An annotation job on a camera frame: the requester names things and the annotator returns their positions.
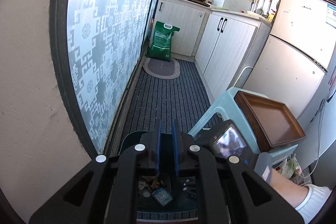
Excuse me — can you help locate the blue cartoon tissue pack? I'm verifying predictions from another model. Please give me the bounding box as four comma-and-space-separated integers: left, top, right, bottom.
151, 188, 173, 206

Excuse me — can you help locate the dark teal trash bin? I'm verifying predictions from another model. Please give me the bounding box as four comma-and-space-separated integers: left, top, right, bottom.
109, 131, 199, 223

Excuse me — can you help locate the bag of trash on floor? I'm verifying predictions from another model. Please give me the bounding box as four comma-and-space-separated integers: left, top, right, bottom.
276, 154, 302, 183

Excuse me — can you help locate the white kitchen base cabinet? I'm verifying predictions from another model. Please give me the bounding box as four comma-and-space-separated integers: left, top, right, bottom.
154, 0, 271, 102

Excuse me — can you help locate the striped dark floor runner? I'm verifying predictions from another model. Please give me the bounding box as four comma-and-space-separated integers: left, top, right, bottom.
120, 60, 210, 143

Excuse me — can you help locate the light green plastic stool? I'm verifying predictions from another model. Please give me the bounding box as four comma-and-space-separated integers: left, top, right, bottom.
189, 88, 298, 164

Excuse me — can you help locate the grey oval floor mat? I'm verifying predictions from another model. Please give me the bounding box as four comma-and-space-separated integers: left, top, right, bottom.
142, 57, 181, 80

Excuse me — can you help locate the brown wooden tray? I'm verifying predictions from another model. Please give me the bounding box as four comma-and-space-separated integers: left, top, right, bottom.
234, 91, 306, 152

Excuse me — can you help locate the green rice bag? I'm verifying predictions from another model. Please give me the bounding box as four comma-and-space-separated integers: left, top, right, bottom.
146, 21, 180, 61

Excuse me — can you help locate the white knit right sleeve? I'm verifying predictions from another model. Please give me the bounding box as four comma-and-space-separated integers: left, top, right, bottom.
295, 184, 332, 224

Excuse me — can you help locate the white refrigerator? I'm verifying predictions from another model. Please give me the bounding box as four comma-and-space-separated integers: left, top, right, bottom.
243, 0, 335, 129

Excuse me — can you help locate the frosted patterned sliding door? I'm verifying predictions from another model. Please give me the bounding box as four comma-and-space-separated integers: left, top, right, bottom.
50, 0, 155, 158

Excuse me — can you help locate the white power cable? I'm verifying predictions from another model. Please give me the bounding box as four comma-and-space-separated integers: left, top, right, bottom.
299, 97, 332, 180

